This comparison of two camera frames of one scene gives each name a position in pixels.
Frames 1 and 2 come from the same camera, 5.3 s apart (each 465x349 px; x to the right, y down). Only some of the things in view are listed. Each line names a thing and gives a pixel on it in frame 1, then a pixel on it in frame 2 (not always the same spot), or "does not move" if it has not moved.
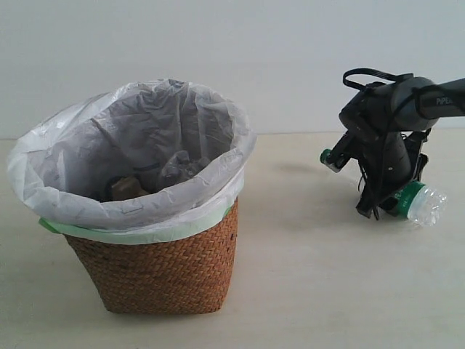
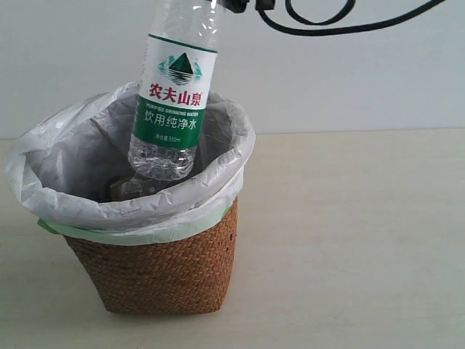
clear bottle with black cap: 182,166 -> 136,186
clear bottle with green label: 420,203 -> 177,78
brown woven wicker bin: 187,275 does not move
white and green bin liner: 139,161 does not move
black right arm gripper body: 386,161 -> 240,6
